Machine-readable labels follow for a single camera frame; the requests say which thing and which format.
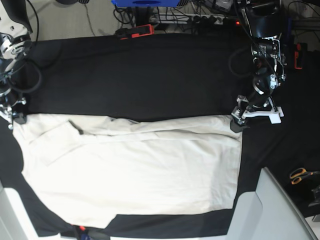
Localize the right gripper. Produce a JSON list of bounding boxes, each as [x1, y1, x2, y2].
[[0, 91, 27, 129]]

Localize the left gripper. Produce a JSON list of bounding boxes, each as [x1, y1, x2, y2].
[[229, 88, 274, 133]]

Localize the white T-shirt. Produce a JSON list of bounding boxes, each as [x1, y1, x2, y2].
[[13, 114, 243, 229]]

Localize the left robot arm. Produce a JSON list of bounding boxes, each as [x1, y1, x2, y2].
[[230, 0, 286, 133]]

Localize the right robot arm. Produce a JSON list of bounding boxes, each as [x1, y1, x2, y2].
[[0, 0, 43, 130]]

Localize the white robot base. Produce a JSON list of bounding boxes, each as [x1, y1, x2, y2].
[[226, 167, 317, 240], [0, 186, 61, 240]]

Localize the orange black clamp right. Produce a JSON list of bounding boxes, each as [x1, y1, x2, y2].
[[293, 42, 308, 70]]

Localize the orange black clamp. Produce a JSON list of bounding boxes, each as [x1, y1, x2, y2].
[[293, 42, 308, 70], [115, 24, 155, 40]]

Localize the black table cloth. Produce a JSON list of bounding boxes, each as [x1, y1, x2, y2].
[[0, 32, 320, 237]]

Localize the black power strip red light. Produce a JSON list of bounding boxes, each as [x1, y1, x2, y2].
[[222, 17, 242, 27]]

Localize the orange clamp bottom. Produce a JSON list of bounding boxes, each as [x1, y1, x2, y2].
[[72, 225, 88, 238]]

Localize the white power strip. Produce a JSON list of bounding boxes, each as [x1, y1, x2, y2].
[[149, 12, 226, 25]]

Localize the orange black clamp top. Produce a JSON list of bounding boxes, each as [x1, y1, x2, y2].
[[115, 24, 155, 40]]

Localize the blue plastic box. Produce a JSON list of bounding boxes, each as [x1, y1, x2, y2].
[[111, 0, 180, 8]]

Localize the orange handled scissors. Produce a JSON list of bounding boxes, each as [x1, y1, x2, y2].
[[289, 167, 320, 185]]

